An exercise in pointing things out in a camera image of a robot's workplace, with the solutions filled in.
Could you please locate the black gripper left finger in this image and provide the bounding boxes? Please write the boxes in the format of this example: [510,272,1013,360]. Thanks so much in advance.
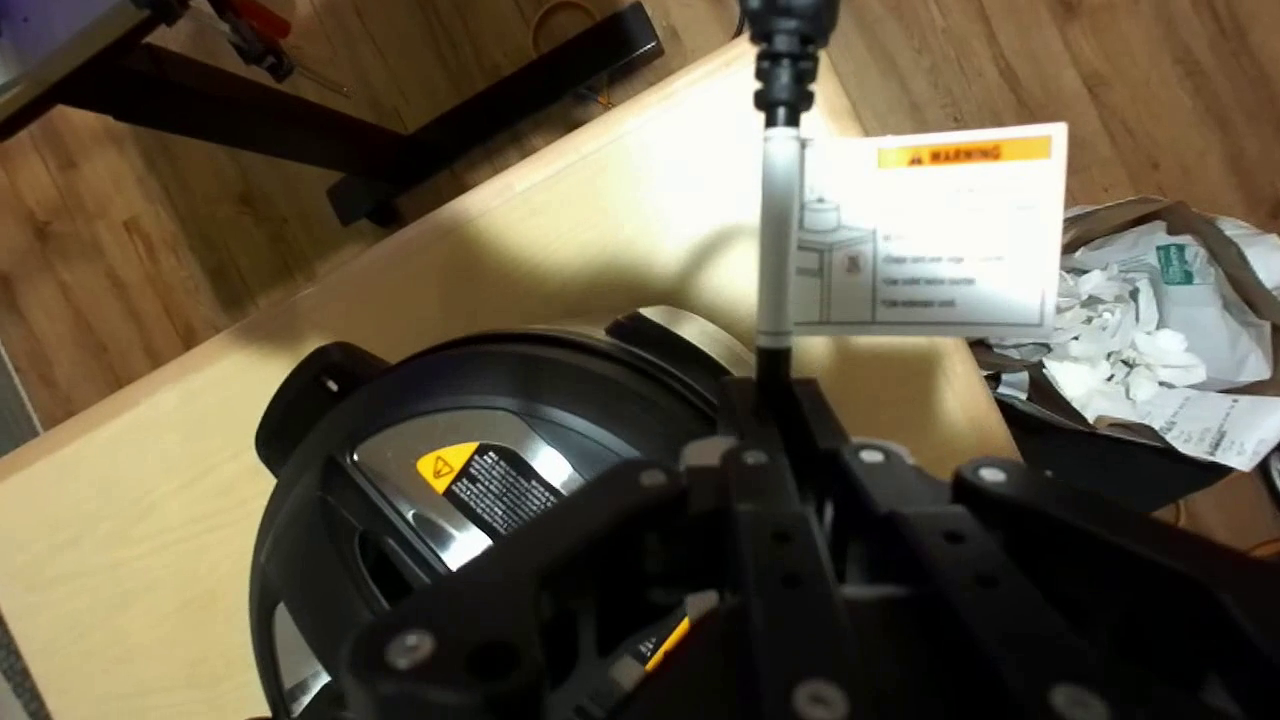
[343,463,723,720]

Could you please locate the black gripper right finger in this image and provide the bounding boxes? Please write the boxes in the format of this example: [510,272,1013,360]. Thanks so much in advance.
[842,444,1280,720]

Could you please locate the black cooker power cable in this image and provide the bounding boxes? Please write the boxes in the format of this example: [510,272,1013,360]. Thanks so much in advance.
[736,0,856,720]

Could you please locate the black steel pressure cooker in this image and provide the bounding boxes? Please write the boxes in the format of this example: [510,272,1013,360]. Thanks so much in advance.
[249,304,752,720]

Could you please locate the black trash bin with paper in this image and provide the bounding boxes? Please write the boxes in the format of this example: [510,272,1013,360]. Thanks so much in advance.
[973,197,1280,510]

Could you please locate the white warning tag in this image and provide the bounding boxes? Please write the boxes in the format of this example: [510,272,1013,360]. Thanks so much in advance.
[794,121,1069,337]

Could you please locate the black metal stand base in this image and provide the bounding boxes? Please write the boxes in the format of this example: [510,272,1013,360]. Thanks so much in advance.
[0,0,667,233]

